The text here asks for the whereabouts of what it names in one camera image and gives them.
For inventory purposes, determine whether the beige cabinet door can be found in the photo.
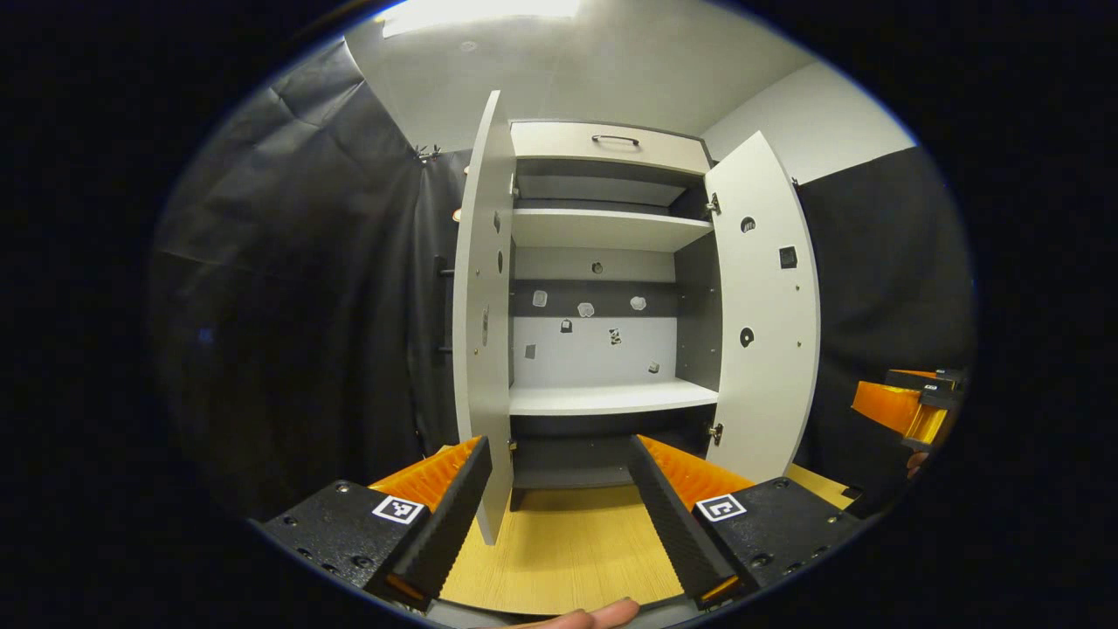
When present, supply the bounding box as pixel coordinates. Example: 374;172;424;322
452;90;518;547
704;131;822;486

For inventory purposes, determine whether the white cabinet shelf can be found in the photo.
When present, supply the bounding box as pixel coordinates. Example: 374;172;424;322
509;378;720;417
511;208;715;253

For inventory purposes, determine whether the black door handle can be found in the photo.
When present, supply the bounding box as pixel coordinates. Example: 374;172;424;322
434;255;455;355

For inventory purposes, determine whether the beige double-door shoe cabinet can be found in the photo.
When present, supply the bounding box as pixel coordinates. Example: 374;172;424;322
507;120;726;512

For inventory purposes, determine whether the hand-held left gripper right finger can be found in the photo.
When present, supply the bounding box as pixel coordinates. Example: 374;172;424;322
627;434;874;611

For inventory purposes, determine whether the black backdrop cloth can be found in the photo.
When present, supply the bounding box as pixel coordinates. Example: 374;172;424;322
148;39;975;516

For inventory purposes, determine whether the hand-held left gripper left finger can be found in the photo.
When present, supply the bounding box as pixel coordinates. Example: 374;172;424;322
249;435;494;612

